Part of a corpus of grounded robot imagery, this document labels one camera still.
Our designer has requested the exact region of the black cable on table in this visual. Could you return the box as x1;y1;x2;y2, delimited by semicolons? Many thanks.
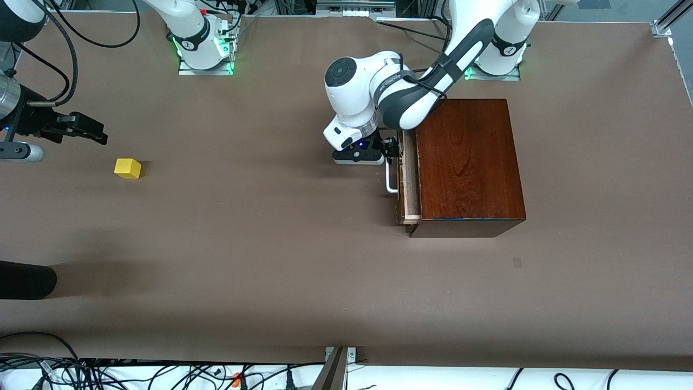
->
377;19;451;43

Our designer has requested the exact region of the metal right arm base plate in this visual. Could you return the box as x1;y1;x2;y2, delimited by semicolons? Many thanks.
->
178;51;235;76

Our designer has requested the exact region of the yellow cube block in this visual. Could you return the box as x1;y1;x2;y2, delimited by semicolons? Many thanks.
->
114;158;142;179

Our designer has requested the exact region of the black fabric-covered cylinder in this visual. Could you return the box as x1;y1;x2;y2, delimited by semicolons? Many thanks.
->
0;260;58;301

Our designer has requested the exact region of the grey metal post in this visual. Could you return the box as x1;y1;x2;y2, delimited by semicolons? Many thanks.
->
312;347;348;390

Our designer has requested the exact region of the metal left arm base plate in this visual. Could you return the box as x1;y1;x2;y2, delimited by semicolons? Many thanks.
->
464;64;522;82

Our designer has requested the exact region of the aluminium frame profile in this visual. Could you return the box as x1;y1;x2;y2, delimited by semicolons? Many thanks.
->
652;0;693;38

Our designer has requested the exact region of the black right arm cable loop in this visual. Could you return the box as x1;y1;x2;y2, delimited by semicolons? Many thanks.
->
51;0;141;49

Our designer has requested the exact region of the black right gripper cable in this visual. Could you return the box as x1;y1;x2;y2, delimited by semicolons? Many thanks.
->
22;0;80;107

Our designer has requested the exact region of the wooden drawer with white handle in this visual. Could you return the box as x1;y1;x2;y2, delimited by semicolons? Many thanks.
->
385;130;422;225

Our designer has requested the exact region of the dark brown wooden cabinet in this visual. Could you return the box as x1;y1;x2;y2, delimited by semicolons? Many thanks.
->
406;99;527;238

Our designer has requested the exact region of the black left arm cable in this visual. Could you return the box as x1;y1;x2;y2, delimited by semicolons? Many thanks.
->
403;51;451;102

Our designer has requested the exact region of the grey power strip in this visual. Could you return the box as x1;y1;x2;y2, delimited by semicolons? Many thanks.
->
316;0;396;17

